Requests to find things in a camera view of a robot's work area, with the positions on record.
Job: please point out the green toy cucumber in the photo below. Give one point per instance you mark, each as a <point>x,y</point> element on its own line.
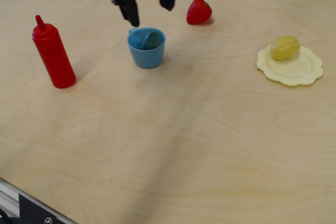
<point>151,41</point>

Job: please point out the blue plastic cup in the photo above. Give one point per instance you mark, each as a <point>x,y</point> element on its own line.
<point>145,58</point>

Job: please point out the red toy strawberry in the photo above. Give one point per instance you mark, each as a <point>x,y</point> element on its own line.
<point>198,12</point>

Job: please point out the red ketchup bottle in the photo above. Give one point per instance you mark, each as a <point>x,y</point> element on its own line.
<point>48,42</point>

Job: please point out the yellow toy potato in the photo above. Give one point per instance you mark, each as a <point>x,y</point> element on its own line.
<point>284,47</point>

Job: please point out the cream scalloped plate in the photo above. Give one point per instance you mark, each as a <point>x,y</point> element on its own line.
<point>302,69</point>

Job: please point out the aluminium table frame rail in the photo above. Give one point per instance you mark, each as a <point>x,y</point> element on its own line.
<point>10,203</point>

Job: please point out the black corner bracket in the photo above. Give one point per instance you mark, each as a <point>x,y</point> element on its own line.
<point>35,211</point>

